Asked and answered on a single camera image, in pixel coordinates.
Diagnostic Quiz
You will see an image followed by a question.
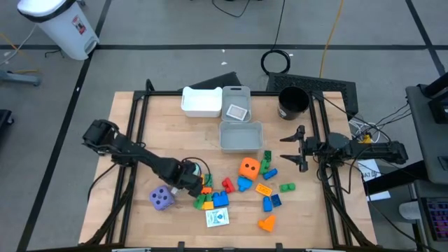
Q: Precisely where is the large blue building block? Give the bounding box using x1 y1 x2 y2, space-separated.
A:
212 190 230 208

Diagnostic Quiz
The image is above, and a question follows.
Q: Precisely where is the white trash can black rim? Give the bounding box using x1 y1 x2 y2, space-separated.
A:
16 0 100 62

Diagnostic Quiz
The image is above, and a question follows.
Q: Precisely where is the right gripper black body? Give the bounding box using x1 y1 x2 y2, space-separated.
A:
296 125 321 174

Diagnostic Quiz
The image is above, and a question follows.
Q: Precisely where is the orange foam die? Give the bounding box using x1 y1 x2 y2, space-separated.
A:
238 156 262 182

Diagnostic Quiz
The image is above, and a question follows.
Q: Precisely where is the light blue T-shaped block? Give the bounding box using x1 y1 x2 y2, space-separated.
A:
237 176 253 193

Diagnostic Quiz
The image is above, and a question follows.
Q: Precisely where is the black coiled hanging cable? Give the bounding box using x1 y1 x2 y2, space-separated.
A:
260 0 292 76

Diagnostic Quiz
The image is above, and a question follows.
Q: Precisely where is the yellow hanging cable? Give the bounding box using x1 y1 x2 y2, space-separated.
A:
318 0 346 78

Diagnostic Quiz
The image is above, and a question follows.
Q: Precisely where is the small grey plastic bin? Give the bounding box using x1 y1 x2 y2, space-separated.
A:
220 85 252 123

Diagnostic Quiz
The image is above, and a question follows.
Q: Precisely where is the orange wedge block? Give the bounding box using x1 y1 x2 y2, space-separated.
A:
258 214 277 233

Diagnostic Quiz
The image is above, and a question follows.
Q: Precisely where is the red building block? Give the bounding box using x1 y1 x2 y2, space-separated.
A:
221 176 236 195

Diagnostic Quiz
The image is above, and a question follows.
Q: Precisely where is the keyboard with coloured lights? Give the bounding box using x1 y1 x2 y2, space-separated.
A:
421 196 448 242

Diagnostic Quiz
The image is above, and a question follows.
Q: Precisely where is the black floor object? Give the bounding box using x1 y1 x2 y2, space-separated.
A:
0 108 15 136

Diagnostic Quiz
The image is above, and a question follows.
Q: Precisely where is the purple foam die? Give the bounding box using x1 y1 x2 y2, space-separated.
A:
148 185 176 211

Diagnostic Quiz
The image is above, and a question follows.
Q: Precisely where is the black perforated case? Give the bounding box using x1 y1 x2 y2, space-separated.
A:
265 72 359 120

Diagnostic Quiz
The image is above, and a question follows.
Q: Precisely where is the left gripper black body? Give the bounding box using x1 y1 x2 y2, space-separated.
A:
169 158 207 189

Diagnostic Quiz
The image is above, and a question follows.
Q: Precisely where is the yellow studded brick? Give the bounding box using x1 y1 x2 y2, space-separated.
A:
255 183 273 197

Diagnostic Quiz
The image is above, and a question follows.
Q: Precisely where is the white teal card box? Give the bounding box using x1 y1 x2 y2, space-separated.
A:
204 206 230 228

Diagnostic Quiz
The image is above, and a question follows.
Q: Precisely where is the black cup with white logo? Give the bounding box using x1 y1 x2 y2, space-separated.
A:
277 86 311 121

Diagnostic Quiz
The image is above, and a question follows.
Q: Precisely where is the grey desk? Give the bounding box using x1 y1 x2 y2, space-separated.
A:
405 83 448 185

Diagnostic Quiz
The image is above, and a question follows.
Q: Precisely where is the large grey plastic bin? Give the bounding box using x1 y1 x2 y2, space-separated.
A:
218 120 264 154

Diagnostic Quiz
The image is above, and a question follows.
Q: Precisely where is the grey chair base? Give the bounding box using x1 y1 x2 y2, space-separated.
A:
0 69 42 88

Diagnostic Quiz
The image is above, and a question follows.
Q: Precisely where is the grey rounded object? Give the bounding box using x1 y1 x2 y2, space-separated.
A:
398 201 423 221

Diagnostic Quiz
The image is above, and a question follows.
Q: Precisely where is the white paper sheet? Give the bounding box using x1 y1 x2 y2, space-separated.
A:
356 159 382 183
366 190 391 202

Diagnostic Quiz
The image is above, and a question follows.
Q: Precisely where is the white plastic bin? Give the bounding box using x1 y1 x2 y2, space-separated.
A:
181 86 223 118

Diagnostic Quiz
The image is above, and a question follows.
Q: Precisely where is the black desk monitor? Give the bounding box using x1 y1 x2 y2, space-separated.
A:
416 71 448 123

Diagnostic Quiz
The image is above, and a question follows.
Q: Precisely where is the black flat panel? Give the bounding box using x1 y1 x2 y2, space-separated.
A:
187 71 242 92

